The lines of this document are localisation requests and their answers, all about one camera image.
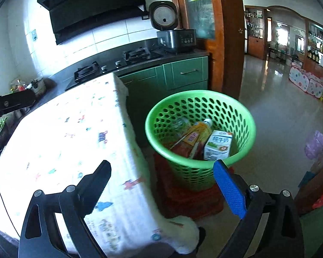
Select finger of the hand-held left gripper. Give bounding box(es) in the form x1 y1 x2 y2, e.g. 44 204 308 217
0 89 36 120

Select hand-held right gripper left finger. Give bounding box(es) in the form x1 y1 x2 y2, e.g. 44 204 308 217
18 160 112 258

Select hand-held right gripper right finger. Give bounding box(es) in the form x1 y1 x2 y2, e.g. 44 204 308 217
213 159 304 258

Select green plastic basket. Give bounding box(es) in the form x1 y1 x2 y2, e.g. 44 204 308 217
145 90 256 191

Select white green milk carton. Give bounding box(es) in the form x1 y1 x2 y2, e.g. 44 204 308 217
203 130 233 161

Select yellow snack packet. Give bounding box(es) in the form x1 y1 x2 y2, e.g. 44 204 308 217
182 119 213 154

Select red plastic stool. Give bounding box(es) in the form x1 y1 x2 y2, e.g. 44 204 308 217
153 153 234 219

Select printed white tablecloth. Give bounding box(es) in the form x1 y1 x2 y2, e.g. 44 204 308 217
0 72 200 254

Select cardboard box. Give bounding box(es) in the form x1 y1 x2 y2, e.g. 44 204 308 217
310 154 323 176

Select pink plastic bag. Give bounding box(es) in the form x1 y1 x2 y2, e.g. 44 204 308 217
305 130 323 160

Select black gas stove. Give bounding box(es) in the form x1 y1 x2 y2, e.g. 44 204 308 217
65 47 165 91

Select black range hood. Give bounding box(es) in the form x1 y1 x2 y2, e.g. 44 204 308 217
37 0 147 46

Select green kitchen cabinet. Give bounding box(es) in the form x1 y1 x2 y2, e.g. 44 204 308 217
118 56 210 146

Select pink polka-dot boxes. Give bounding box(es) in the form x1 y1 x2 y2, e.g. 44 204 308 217
289 66 323 98

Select wooden glass door cabinet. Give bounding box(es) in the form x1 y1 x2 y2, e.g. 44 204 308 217
168 0 245 100

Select wooden display cabinet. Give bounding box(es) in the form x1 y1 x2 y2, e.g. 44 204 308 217
244 5 272 60

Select black rice cooker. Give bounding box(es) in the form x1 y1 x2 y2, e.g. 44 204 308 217
149 1 197 54

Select display shelf with bottles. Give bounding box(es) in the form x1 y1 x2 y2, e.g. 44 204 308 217
303 19 323 73

